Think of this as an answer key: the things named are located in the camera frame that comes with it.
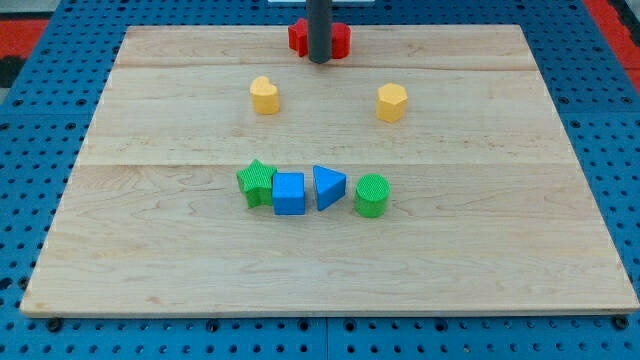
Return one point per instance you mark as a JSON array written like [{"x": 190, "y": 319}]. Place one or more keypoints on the yellow hexagon block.
[{"x": 391, "y": 102}]

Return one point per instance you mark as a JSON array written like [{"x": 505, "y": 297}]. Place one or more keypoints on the blue triangle block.
[{"x": 329, "y": 186}]

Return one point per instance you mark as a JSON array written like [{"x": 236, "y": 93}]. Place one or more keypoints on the blue cube block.
[{"x": 288, "y": 193}]

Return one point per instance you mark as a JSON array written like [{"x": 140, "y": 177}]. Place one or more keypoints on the green cylinder block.
[{"x": 372, "y": 192}]

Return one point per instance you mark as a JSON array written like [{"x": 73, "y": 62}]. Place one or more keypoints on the green star block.
[{"x": 256, "y": 183}]

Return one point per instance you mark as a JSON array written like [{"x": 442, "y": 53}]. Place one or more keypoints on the yellow heart block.
[{"x": 264, "y": 96}]

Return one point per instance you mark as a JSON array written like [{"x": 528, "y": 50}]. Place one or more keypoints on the light wooden board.
[{"x": 489, "y": 212}]

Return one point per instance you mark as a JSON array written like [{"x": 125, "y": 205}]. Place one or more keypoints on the red star block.
[{"x": 298, "y": 37}]

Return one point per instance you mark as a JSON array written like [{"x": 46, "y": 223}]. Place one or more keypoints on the red rounded block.
[{"x": 340, "y": 41}]

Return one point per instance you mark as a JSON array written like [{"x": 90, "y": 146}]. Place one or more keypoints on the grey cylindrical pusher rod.
[{"x": 319, "y": 17}]

